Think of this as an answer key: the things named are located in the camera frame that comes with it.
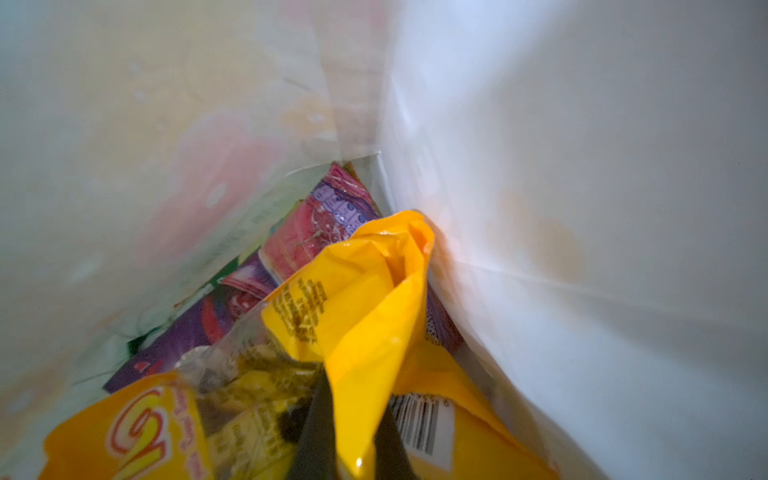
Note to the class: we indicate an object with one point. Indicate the white green paper bag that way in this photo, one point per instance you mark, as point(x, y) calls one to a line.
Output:
point(595, 173)

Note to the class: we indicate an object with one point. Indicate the purple berries candy packet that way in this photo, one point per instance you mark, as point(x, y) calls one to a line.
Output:
point(334, 209)

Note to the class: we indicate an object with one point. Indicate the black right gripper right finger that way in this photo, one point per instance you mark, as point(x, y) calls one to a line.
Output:
point(391, 460)

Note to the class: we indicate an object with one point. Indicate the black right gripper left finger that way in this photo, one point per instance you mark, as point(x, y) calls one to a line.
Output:
point(316, 451)

